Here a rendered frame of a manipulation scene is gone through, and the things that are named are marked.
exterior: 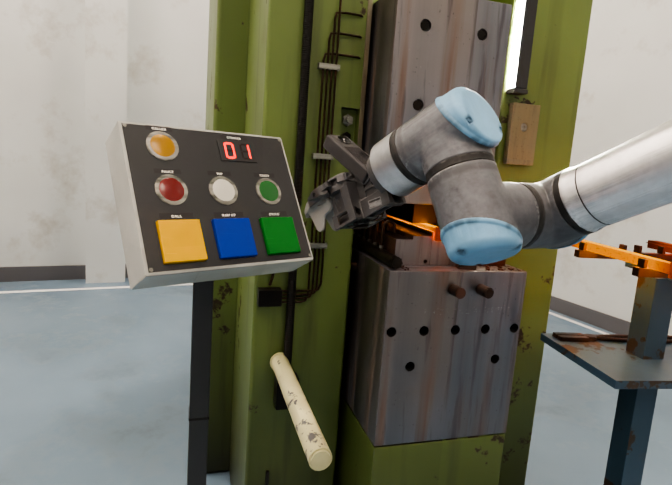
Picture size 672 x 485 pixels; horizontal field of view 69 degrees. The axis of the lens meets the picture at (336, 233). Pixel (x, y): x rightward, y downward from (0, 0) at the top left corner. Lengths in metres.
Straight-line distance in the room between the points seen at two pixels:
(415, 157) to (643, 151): 0.26
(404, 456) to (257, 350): 0.46
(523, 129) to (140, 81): 3.65
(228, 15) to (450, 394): 1.30
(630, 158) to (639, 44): 3.86
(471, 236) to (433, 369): 0.74
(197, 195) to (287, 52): 0.51
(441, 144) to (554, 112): 1.00
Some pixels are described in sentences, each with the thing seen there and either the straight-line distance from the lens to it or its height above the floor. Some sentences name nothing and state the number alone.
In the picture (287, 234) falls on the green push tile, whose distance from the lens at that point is 0.97.
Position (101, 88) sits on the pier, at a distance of 4.46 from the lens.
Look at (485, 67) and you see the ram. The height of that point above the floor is 1.41.
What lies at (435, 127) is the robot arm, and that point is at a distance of 0.64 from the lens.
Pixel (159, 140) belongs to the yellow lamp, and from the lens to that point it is 0.94.
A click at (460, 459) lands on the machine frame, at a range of 1.46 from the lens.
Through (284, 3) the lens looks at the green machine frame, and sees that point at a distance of 1.30.
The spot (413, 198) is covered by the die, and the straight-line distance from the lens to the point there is 1.22.
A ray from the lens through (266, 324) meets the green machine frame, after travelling 1.33.
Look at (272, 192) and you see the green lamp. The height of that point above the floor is 1.09.
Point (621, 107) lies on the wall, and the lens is 4.45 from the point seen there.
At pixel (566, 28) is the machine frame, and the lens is 1.65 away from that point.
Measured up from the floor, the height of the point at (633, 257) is 0.99.
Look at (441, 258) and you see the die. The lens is 1.28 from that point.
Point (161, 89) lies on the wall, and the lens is 4.66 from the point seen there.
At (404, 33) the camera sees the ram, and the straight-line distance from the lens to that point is 1.23.
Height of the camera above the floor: 1.16
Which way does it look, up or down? 8 degrees down
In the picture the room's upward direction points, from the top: 4 degrees clockwise
